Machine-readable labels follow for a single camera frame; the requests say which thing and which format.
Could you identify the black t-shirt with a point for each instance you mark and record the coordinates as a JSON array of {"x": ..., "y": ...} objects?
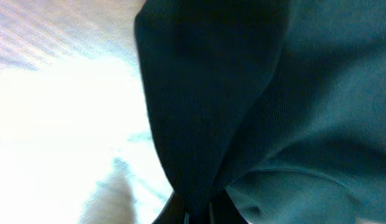
[{"x": 280, "y": 103}]

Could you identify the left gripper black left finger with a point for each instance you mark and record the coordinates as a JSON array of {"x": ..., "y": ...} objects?
[{"x": 173, "y": 212}]

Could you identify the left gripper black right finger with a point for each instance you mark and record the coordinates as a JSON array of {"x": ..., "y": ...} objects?
[{"x": 223, "y": 211}]

